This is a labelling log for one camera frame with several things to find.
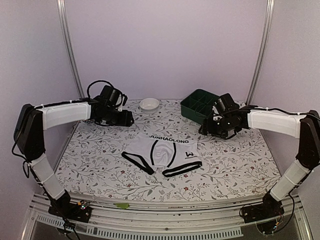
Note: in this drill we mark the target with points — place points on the white underwear black trim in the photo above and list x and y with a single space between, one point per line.
173 156

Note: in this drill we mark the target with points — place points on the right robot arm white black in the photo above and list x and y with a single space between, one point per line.
227 116

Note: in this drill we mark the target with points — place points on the aluminium frame post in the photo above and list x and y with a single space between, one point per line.
61 7
270 4

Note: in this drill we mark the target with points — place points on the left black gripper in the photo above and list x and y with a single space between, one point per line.
126 121

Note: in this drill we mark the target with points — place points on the aluminium front rail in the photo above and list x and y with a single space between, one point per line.
143 220

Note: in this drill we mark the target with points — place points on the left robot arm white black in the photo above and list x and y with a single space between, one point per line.
105 109

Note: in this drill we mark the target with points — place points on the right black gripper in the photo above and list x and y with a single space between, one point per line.
207 128

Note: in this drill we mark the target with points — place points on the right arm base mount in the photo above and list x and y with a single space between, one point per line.
266 216

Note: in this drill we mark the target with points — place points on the right aluminium frame post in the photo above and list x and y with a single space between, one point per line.
270 4

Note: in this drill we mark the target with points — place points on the white ceramic bowl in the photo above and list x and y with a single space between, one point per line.
149 105

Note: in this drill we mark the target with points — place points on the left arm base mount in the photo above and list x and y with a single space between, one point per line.
80 211

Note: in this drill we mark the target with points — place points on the floral patterned table mat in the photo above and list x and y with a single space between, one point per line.
92 163

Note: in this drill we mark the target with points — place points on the green divided organizer tray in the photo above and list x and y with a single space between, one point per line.
199 105

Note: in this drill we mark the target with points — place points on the left aluminium frame post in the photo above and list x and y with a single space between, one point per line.
61 7

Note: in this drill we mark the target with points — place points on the green tape piece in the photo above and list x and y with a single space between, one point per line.
122 205

